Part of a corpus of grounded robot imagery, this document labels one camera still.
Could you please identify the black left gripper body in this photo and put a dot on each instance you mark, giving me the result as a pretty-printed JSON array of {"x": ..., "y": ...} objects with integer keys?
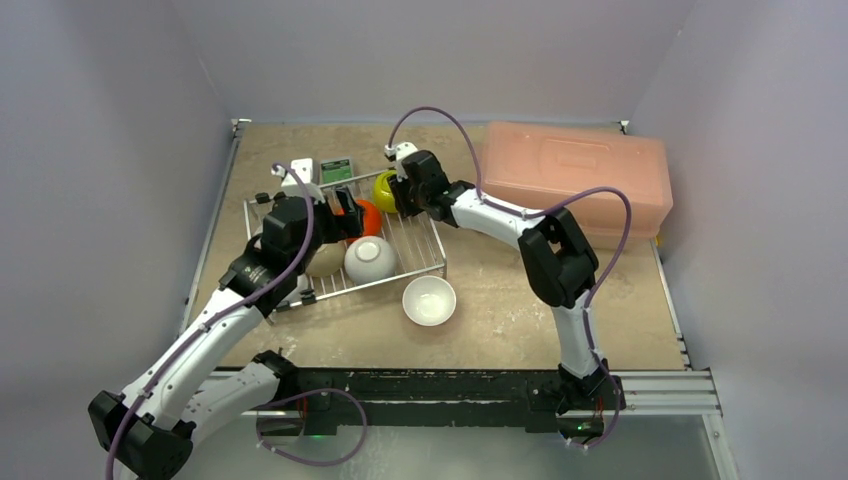
[{"x": 328, "y": 227}]

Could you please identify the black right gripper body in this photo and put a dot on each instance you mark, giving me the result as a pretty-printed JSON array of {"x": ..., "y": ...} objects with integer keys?
[{"x": 403, "y": 195}]

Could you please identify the cream white bowl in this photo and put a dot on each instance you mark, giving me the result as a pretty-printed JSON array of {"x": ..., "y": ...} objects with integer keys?
[{"x": 327, "y": 260}]

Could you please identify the yellow green bowl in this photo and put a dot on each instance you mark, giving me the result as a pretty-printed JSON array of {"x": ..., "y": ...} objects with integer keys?
[{"x": 382, "y": 195}]

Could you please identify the white orange bowl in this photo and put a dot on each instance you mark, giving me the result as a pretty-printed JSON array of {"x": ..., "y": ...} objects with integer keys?
[{"x": 370, "y": 259}]

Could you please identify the small white bowl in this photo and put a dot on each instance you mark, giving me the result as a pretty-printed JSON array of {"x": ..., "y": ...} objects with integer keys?
[{"x": 429, "y": 301}]

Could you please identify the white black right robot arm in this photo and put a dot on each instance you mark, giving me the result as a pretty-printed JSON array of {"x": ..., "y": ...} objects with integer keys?
[{"x": 558, "y": 260}]

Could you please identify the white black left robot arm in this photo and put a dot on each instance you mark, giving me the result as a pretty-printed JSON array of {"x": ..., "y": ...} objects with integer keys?
[{"x": 152, "y": 426}]

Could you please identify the green white card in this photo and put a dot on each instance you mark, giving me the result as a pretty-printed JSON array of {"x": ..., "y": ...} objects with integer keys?
[{"x": 337, "y": 169}]

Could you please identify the pink plastic storage box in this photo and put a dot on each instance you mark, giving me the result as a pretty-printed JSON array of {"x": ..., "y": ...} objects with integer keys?
[{"x": 537, "y": 166}]

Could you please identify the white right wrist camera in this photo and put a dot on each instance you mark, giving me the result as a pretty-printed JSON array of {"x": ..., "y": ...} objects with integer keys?
[{"x": 399, "y": 151}]

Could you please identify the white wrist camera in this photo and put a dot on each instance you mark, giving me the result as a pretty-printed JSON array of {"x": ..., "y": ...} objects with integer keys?
[
  {"x": 399, "y": 151},
  {"x": 298, "y": 179}
]

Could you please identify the silver wire dish rack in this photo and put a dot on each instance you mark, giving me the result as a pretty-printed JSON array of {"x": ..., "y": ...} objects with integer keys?
[{"x": 416, "y": 242}]

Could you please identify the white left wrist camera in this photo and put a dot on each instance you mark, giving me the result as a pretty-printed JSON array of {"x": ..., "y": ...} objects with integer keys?
[{"x": 298, "y": 179}]

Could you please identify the black aluminium mounting rail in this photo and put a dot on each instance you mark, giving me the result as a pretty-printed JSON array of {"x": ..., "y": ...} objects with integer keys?
[{"x": 537, "y": 401}]

